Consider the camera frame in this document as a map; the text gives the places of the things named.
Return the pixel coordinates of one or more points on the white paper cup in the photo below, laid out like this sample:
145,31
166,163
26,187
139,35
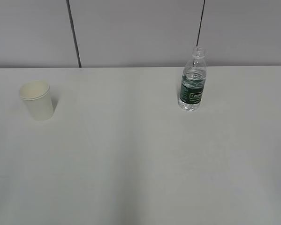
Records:
37,99

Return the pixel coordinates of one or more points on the clear water bottle green label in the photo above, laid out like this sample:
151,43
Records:
193,81

